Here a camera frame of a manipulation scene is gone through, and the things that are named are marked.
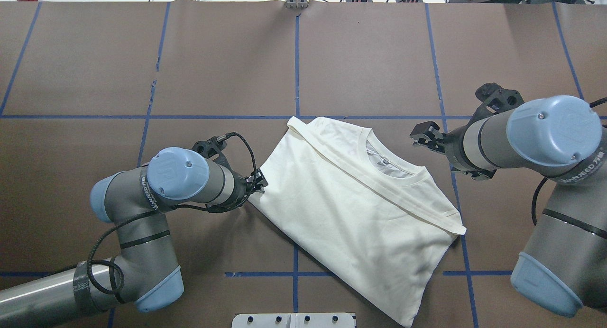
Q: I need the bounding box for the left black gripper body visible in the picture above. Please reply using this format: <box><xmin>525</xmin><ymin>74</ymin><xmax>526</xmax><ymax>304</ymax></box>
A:
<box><xmin>223</xmin><ymin>170</ymin><xmax>255</xmax><ymax>212</ymax></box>

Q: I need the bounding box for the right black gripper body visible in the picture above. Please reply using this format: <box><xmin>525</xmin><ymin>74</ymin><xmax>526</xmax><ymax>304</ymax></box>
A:
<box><xmin>443</xmin><ymin>125</ymin><xmax>496</xmax><ymax>181</ymax></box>

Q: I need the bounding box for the cream long-sleeve cat shirt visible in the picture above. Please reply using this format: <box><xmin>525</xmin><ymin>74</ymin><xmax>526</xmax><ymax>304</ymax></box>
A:
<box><xmin>249</xmin><ymin>117</ymin><xmax>467</xmax><ymax>328</ymax></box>

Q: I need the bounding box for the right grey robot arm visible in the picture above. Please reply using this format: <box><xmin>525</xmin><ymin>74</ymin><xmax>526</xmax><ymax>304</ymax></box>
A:
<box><xmin>410</xmin><ymin>92</ymin><xmax>607</xmax><ymax>318</ymax></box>

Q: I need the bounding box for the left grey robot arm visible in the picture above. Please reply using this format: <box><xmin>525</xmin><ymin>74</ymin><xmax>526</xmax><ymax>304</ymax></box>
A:
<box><xmin>1</xmin><ymin>147</ymin><xmax>267</xmax><ymax>328</ymax></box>

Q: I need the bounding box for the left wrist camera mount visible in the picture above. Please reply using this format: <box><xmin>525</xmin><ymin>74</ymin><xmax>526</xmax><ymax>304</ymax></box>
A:
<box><xmin>192</xmin><ymin>134</ymin><xmax>230</xmax><ymax>169</ymax></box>

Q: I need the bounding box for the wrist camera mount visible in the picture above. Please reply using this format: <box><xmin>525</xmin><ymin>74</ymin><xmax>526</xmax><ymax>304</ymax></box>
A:
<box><xmin>473</xmin><ymin>82</ymin><xmax>524</xmax><ymax>119</ymax></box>
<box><xmin>192</xmin><ymin>134</ymin><xmax>230</xmax><ymax>169</ymax></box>

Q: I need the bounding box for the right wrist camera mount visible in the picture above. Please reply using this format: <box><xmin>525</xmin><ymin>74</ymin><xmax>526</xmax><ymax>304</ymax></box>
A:
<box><xmin>473</xmin><ymin>82</ymin><xmax>524</xmax><ymax>119</ymax></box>

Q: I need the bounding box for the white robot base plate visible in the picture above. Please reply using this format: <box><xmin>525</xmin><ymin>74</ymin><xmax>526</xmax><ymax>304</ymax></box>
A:
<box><xmin>231</xmin><ymin>312</ymin><xmax>357</xmax><ymax>328</ymax></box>

